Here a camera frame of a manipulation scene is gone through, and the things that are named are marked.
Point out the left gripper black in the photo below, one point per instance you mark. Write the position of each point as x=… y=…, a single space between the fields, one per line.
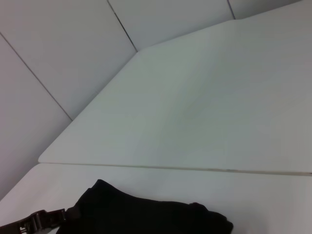
x=17 y=224

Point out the black shirt with FREE print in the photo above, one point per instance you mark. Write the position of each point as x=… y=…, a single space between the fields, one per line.
x=146 y=214

